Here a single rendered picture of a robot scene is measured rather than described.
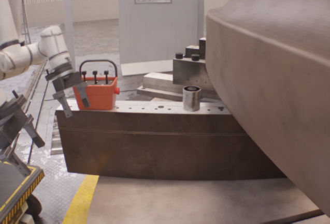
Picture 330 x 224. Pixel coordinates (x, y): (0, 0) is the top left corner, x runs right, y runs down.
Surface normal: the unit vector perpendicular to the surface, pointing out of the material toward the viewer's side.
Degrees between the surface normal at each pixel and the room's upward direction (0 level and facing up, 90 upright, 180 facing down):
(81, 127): 90
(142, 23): 90
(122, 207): 0
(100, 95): 97
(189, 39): 90
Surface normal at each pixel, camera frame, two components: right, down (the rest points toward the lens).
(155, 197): 0.00, -0.93
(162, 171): -0.06, 0.37
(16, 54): 0.79, -0.16
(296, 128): -0.97, 0.08
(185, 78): -0.44, 0.33
